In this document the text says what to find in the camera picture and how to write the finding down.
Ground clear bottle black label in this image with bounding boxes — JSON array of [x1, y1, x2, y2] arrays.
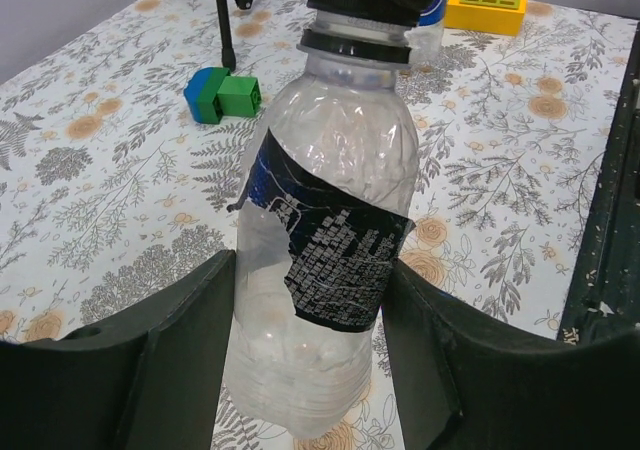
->
[[224, 12, 419, 439]]

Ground green blue toy bricks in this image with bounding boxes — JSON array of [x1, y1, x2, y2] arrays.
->
[[183, 67, 262, 125]]

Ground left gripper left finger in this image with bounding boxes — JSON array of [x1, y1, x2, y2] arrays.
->
[[1, 250, 235, 449]]

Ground yellow green toy brick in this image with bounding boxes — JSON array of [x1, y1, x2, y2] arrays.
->
[[444, 0, 528, 36]]

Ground blue label bottle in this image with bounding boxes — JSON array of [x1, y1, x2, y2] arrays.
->
[[408, 0, 448, 65]]

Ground floral table cloth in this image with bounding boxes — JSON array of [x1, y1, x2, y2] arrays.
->
[[0, 0, 640, 450]]

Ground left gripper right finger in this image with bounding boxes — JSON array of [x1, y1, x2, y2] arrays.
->
[[382, 263, 639, 449]]

